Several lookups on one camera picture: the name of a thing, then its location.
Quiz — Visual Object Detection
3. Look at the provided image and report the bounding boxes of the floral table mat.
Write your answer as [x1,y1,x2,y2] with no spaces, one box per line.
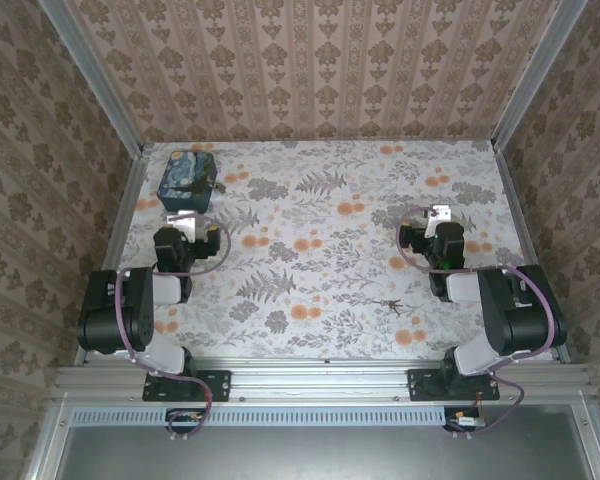
[97,140,551,362]

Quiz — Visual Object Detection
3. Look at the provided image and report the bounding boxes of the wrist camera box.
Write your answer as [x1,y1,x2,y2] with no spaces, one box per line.
[427,203,454,236]
[165,210,200,244]

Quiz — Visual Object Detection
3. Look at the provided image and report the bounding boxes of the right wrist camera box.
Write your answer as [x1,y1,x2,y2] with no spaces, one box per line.
[427,203,454,236]

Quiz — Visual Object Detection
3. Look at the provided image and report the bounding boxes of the aluminium mounting rail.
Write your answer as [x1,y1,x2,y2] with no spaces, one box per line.
[54,357,594,402]

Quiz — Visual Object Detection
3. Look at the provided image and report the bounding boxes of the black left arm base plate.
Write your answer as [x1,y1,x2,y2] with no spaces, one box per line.
[142,368,232,403]

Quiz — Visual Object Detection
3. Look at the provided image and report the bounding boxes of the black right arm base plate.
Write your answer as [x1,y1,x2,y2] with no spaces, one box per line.
[407,368,501,403]

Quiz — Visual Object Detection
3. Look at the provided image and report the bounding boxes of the aluminium side rail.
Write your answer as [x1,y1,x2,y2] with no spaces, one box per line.
[494,144,574,364]
[74,144,154,366]

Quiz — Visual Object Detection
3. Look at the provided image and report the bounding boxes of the grey slotted cable duct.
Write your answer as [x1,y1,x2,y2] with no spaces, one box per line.
[72,405,454,428]

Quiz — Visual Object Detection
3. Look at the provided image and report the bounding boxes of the grey metal panel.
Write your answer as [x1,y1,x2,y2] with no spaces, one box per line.
[27,399,600,480]

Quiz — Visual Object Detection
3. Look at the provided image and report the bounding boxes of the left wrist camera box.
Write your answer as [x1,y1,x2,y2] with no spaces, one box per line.
[165,210,200,244]

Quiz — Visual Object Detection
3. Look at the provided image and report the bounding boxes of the small circuit board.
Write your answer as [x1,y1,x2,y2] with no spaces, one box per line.
[165,408,206,434]
[444,407,486,434]

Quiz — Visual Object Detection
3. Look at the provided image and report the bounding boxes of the aluminium frame post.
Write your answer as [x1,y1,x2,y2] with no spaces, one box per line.
[492,0,589,151]
[37,0,146,157]

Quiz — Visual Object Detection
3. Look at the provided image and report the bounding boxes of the silver key bunch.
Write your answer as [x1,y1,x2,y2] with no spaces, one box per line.
[372,298,404,317]

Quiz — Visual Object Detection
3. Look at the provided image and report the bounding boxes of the blue starry painted tin box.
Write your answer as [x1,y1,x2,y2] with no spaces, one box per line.
[157,151,220,213]

